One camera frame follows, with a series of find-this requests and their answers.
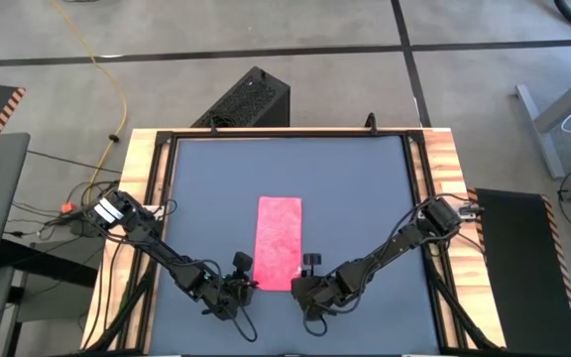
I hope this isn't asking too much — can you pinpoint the thin black cable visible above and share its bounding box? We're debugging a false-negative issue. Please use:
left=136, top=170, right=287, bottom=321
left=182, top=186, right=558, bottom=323
left=25, top=150, right=123, bottom=175

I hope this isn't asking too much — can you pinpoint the black metal table frame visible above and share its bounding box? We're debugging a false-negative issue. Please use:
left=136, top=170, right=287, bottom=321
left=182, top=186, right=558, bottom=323
left=139, top=129, right=453, bottom=356

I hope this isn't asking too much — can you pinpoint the pink terry towel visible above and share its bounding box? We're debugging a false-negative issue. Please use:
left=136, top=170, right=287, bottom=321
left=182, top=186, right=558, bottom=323
left=252, top=195, right=303, bottom=293

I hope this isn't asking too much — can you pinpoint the black computer tower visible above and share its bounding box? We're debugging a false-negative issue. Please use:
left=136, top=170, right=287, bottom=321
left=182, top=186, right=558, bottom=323
left=190, top=65, right=291, bottom=129

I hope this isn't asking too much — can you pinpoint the blue-grey table mat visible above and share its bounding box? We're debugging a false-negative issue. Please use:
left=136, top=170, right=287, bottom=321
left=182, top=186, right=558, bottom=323
left=147, top=136, right=440, bottom=356

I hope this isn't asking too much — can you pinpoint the black crossbar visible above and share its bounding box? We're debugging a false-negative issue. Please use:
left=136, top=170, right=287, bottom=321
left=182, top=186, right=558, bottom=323
left=0, top=239, right=99, bottom=290

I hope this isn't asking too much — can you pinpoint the wooden table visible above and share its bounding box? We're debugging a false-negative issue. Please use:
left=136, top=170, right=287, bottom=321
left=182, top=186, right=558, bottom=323
left=80, top=127, right=508, bottom=351

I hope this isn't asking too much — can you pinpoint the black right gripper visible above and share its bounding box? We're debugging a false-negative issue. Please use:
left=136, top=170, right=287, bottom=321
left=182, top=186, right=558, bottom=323
left=290, top=253, right=346, bottom=321

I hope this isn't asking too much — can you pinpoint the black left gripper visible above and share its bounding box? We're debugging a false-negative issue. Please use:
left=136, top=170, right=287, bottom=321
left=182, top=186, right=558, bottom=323
left=196, top=252, right=256, bottom=321

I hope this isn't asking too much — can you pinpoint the yellow cable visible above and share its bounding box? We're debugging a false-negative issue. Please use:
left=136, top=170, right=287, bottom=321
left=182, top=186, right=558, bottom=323
left=47, top=0, right=129, bottom=204

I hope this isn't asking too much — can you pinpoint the grey desk leg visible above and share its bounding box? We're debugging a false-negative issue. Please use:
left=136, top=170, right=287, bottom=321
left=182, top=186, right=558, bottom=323
left=514, top=61, right=571, bottom=180

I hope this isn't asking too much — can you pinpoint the black cable sleeve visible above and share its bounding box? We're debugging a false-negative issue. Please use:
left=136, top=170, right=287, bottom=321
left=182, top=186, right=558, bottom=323
left=419, top=236, right=505, bottom=354
left=84, top=236, right=162, bottom=354

